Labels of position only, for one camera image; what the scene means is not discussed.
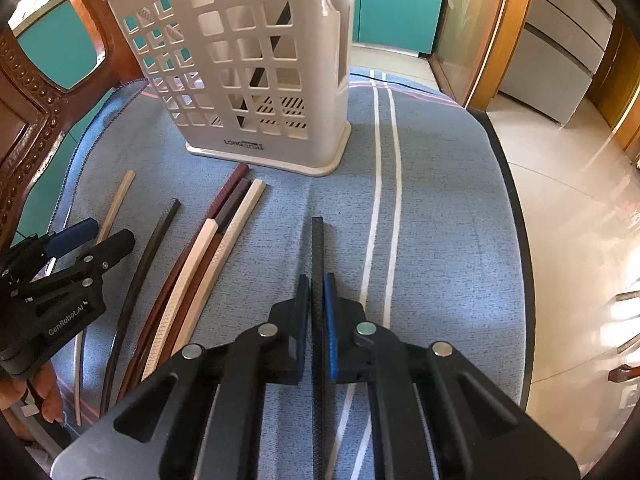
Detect teal base cabinets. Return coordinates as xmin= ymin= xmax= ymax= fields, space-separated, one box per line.
xmin=10 ymin=0 xmax=448 ymax=78

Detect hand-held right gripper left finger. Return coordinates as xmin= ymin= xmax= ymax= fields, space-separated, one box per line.
xmin=50 ymin=274 xmax=313 ymax=480

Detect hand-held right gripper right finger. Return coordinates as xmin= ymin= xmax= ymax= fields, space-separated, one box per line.
xmin=322 ymin=273 xmax=582 ymax=480

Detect wood-framed glass sliding door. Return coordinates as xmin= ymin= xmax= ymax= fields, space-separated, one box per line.
xmin=430 ymin=0 xmax=538 ymax=111

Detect wooden door frame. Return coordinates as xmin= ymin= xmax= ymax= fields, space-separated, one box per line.
xmin=592 ymin=12 xmax=640 ymax=161

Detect black chopstick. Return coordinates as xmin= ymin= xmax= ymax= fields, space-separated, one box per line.
xmin=99 ymin=198 xmax=182 ymax=416
xmin=235 ymin=2 xmax=293 ymax=126
xmin=311 ymin=217 xmax=326 ymax=480

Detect carved wooden chair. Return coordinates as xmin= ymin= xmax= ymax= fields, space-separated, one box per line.
xmin=0 ymin=0 xmax=151 ymax=251

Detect dark red chopstick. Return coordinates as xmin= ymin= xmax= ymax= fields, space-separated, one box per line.
xmin=116 ymin=162 xmax=250 ymax=406

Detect dark brown chopstick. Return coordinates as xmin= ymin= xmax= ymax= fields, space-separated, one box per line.
xmin=130 ymin=176 xmax=253 ymax=386

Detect white plastic utensil basket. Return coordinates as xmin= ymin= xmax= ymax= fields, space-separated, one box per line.
xmin=103 ymin=0 xmax=357 ymax=177

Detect person's left hand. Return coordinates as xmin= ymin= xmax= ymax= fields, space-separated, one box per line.
xmin=0 ymin=362 xmax=67 ymax=428

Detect grey refrigerator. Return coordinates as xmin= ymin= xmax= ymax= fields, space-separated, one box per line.
xmin=497 ymin=0 xmax=618 ymax=128

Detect blue striped tablecloth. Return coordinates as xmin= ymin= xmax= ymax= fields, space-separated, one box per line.
xmin=50 ymin=67 xmax=526 ymax=480

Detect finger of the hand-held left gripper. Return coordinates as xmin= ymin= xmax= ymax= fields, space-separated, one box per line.
xmin=60 ymin=229 xmax=137 ymax=287
xmin=42 ymin=217 xmax=99 ymax=257

